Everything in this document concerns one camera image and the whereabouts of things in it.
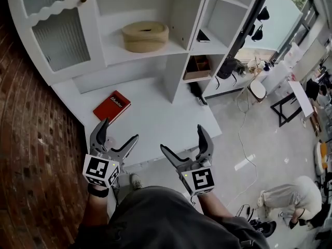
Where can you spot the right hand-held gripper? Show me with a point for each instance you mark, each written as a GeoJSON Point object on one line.
{"type": "Point", "coordinates": [199, 179]}

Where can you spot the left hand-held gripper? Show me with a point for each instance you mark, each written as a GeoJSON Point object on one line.
{"type": "Point", "coordinates": [97, 168]}

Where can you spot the white shelf unit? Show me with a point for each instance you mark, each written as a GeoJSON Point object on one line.
{"type": "Point", "coordinates": [160, 108]}

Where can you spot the person's left forearm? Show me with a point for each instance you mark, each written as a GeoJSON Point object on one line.
{"type": "Point", "coordinates": [94, 209]}

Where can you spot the person's right forearm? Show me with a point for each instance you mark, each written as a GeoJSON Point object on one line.
{"type": "Point", "coordinates": [212, 206]}

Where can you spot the red book with black label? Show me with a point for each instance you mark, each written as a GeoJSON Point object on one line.
{"type": "Point", "coordinates": [111, 106]}

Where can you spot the person's beige shoe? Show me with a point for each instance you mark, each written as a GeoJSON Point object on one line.
{"type": "Point", "coordinates": [136, 181]}

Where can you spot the black wrist band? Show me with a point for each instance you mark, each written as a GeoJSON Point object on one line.
{"type": "Point", "coordinates": [98, 192]}

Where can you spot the black bag on floor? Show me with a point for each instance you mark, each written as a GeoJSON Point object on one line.
{"type": "Point", "coordinates": [197, 92]}

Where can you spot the person's dark shirt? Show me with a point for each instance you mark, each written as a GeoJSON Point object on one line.
{"type": "Point", "coordinates": [166, 222]}

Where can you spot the brown cardboard box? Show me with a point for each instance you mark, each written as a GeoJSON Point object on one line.
{"type": "Point", "coordinates": [197, 70]}

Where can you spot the white round stool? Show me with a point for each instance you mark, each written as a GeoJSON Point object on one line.
{"type": "Point", "coordinates": [258, 91]}

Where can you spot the black backpack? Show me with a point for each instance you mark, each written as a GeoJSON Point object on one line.
{"type": "Point", "coordinates": [228, 67]}

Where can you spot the black sneakers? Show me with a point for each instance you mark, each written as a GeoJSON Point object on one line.
{"type": "Point", "coordinates": [263, 227]}

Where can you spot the dark flat notebook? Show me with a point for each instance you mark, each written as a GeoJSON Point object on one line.
{"type": "Point", "coordinates": [202, 36]}

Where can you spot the white folding table black legs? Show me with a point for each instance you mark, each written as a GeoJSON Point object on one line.
{"type": "Point", "coordinates": [301, 100]}

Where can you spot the yellow and white chair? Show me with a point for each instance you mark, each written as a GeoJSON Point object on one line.
{"type": "Point", "coordinates": [323, 157]}

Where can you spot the black hanging cap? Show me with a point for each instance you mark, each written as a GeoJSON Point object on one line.
{"type": "Point", "coordinates": [263, 14]}
{"type": "Point", "coordinates": [257, 34]}

